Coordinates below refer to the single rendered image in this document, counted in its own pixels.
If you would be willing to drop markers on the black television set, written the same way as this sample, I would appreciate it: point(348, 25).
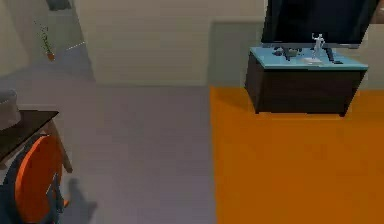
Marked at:
point(316, 20)

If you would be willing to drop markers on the dark framed picture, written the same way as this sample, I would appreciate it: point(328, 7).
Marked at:
point(58, 4)

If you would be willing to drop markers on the grey lampshade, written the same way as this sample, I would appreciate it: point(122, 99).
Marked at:
point(8, 108)

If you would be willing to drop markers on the house plant in orange pot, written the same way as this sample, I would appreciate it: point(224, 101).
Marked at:
point(46, 45)

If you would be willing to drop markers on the dark cabinet with blue top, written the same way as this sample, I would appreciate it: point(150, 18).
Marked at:
point(301, 90)

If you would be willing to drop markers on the small dark object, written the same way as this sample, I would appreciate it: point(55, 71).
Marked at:
point(286, 52)

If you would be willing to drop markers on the dark table with wooden legs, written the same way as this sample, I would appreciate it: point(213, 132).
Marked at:
point(23, 128)

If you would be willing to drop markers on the white figure statuette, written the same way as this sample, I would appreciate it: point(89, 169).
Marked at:
point(318, 46)

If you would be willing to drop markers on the orange chair with dark frame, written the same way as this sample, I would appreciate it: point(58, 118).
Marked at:
point(36, 176)

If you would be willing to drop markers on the black remote control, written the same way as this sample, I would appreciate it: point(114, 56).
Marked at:
point(330, 54)

